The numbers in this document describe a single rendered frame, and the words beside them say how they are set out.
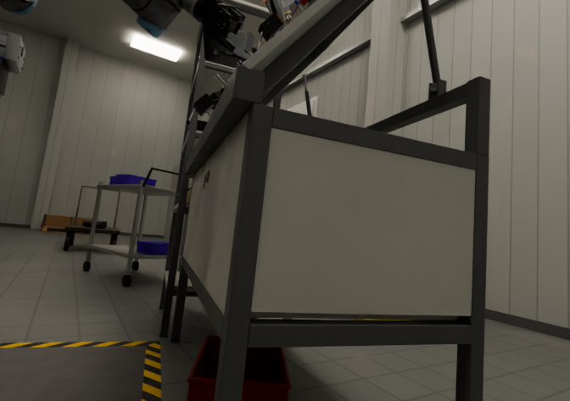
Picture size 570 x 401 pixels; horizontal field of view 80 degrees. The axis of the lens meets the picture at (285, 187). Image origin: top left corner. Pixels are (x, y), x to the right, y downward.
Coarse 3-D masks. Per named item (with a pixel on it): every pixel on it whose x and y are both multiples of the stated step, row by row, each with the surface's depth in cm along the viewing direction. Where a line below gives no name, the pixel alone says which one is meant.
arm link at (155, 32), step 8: (152, 0) 92; (160, 0) 96; (168, 0) 96; (152, 8) 93; (160, 8) 95; (168, 8) 97; (176, 8) 98; (144, 16) 95; (152, 16) 95; (160, 16) 96; (168, 16) 98; (144, 24) 97; (152, 24) 97; (160, 24) 98; (168, 24) 100; (152, 32) 98; (160, 32) 100
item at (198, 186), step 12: (204, 168) 128; (204, 180) 121; (192, 192) 166; (204, 192) 118; (192, 204) 157; (192, 216) 149; (192, 228) 142; (192, 240) 135; (192, 252) 129; (192, 264) 123
